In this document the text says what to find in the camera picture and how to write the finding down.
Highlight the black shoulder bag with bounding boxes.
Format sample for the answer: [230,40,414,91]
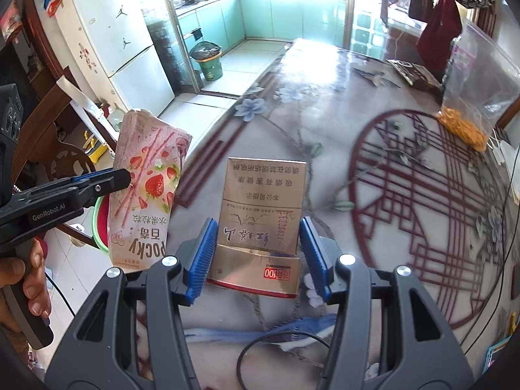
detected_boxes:
[407,0,435,23]

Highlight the dark brown snack packet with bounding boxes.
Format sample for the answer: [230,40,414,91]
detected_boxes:
[386,59,443,90]

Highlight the dark red garment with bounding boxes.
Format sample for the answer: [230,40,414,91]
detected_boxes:
[416,0,464,82]

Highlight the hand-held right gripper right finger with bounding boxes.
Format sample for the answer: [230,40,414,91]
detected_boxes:
[298,216,474,390]

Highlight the green kitchen trash bin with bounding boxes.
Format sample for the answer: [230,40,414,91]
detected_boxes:
[189,41,224,82]

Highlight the person's left hand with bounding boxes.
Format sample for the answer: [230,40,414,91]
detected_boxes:
[0,239,53,358]

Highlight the red basin with green rim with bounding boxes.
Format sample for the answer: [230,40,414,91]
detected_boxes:
[93,195,112,253]

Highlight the clear zip bag orange snacks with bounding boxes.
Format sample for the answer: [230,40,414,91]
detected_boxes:
[436,18,520,153]

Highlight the white charger with cable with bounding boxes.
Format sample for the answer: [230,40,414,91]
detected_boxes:
[491,140,516,167]

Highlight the teal kitchen base cabinets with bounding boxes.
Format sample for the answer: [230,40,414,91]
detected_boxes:
[175,0,354,70]

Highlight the colourful sticky note pad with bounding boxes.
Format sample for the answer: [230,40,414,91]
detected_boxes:
[485,335,510,364]

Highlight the white two-door fridge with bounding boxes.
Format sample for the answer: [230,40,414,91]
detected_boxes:
[55,0,176,114]

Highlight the red hanging packet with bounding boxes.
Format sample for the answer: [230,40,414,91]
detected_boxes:
[0,0,23,41]

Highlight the carved wooden chair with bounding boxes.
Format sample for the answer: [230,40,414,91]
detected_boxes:
[16,75,118,248]

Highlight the gold cigarette box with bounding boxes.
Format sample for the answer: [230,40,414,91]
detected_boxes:
[206,156,307,299]

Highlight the pink strawberry biscuit box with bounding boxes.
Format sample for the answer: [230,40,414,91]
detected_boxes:
[108,108,192,273]

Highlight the black cable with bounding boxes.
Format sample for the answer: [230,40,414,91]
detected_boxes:
[237,325,338,390]

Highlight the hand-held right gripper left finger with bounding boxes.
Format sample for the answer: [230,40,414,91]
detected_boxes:
[45,216,220,390]

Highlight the green detergent bottle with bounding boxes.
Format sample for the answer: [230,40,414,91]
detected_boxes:
[106,103,124,131]

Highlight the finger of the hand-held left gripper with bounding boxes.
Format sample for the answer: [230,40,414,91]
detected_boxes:
[75,167,133,209]
[72,172,116,185]

